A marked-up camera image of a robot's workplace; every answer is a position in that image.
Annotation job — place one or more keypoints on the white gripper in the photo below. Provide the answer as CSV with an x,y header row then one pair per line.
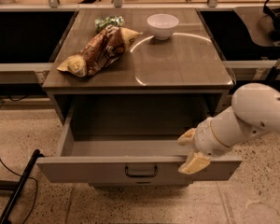
x,y
205,138

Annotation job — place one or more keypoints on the grey top drawer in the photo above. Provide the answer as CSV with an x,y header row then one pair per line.
x,y
104,145

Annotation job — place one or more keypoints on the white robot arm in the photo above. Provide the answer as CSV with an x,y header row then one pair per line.
x,y
254,111

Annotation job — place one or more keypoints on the grey drawer cabinet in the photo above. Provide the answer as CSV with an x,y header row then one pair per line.
x,y
183,71

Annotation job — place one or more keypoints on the white bowl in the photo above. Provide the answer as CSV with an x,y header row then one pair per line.
x,y
162,26

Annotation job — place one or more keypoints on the brown yellow chip bag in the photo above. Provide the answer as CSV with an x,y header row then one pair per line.
x,y
105,48

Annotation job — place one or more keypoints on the green snack bag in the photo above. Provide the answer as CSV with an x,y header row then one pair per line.
x,y
103,22

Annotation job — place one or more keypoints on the black stand leg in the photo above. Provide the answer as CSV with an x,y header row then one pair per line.
x,y
16,187

